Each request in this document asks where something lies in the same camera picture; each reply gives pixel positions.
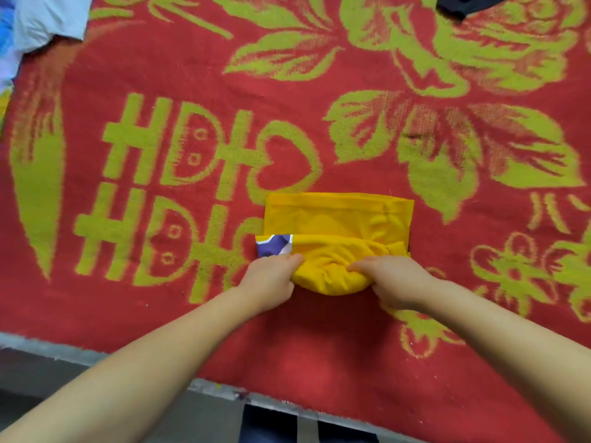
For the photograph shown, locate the person's left forearm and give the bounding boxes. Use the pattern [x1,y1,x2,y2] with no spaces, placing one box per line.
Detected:
[0,289,264,443]

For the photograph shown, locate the white t-shirt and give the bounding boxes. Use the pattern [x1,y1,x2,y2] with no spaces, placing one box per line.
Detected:
[9,0,95,54]

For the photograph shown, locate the red and yellow blanket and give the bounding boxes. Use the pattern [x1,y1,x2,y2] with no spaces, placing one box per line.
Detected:
[0,0,591,443]

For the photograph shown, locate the person's right hand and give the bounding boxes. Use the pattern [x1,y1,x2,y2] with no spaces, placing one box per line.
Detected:
[347,255,444,312]

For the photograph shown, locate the person's blue trousers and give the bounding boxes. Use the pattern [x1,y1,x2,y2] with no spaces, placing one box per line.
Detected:
[238,403,380,443]

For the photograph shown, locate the person's left hand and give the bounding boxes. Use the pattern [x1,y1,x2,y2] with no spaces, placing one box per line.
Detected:
[235,252,306,314]

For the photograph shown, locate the person's right forearm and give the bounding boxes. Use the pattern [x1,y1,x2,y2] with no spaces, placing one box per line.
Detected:
[416,281,591,443]

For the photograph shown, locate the plain black garment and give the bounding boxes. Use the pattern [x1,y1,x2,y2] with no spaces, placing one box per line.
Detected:
[436,0,513,21]

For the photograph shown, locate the yellow basketball jersey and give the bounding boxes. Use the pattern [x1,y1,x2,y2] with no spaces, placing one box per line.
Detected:
[255,191,416,297]

